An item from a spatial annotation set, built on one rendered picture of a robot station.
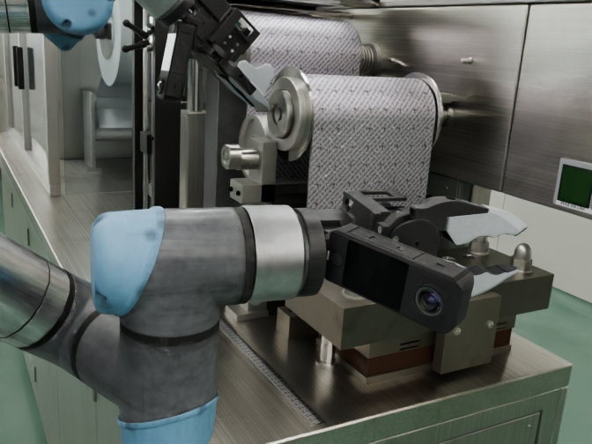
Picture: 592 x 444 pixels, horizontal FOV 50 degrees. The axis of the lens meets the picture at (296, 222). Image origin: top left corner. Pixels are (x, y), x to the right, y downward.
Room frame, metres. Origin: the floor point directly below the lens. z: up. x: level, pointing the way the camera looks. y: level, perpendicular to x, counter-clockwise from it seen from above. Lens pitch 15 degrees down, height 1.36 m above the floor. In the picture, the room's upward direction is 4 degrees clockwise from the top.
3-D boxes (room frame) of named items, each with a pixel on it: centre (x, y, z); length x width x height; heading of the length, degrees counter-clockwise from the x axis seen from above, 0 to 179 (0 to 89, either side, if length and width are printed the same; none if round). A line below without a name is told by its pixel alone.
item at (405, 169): (1.03, -0.12, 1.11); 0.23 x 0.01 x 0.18; 119
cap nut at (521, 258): (0.98, -0.37, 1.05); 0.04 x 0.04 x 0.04
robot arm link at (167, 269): (0.45, 0.09, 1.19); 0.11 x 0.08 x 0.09; 112
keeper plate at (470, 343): (0.87, -0.26, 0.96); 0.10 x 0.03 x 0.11; 119
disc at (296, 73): (1.02, 0.02, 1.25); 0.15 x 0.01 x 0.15; 29
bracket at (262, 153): (1.03, 0.08, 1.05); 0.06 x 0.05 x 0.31; 119
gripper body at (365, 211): (0.52, -0.05, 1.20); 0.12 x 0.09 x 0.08; 112
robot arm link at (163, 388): (0.46, 0.10, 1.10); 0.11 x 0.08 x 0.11; 50
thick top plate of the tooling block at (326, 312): (0.94, -0.20, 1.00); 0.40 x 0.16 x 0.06; 119
